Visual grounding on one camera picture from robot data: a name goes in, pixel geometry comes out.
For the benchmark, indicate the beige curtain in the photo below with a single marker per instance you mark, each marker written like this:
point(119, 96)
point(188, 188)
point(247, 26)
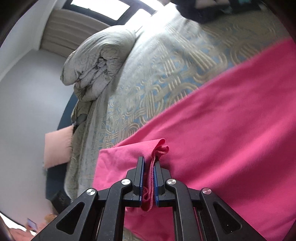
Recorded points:
point(66, 30)

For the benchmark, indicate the pink pillow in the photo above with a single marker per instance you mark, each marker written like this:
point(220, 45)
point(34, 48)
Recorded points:
point(58, 147)

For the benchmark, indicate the dark folded clothes pile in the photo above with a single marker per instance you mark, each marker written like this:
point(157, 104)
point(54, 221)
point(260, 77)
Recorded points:
point(206, 11)

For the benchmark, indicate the pink pants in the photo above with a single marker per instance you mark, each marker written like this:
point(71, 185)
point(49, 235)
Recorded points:
point(234, 135)

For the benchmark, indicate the window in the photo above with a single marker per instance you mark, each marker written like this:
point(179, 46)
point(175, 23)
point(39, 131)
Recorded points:
point(115, 12)

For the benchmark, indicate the rolled grey patterned duvet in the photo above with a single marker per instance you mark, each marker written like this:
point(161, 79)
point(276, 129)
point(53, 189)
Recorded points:
point(96, 62)

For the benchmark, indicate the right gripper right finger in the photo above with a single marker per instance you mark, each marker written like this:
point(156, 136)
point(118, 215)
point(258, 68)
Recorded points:
point(199, 214)

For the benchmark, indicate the patterned blue beige bedspread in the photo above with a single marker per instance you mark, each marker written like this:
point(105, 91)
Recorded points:
point(172, 57)

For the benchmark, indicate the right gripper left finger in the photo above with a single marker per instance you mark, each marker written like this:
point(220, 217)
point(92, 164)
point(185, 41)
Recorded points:
point(98, 215)

